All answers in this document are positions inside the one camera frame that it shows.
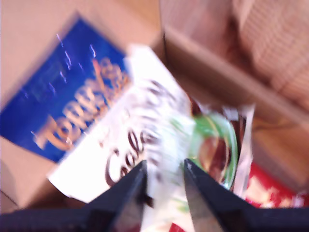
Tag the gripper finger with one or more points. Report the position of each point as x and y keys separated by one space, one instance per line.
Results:
x=212 y=207
x=125 y=205

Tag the red and yellow bag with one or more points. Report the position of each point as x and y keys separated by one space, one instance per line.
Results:
x=265 y=191

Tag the white Galaxy truffle bag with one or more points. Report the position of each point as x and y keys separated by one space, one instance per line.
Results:
x=108 y=145

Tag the white bag with green-brown swirl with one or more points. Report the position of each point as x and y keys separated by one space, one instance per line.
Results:
x=212 y=145

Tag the blue Terry's bag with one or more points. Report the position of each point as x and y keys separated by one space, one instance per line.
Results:
x=60 y=96

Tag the brown cardboard box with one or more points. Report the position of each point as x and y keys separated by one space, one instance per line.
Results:
x=24 y=29

